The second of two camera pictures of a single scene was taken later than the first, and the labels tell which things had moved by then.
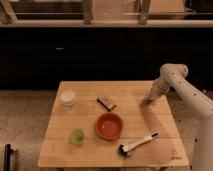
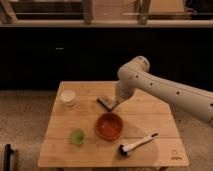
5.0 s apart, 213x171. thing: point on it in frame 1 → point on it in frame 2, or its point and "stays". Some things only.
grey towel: [146, 102] → [111, 106]
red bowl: [109, 126] stays
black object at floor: [7, 156] stays
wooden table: [107, 124] stays
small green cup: [77, 136] stays
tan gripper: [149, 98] → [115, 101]
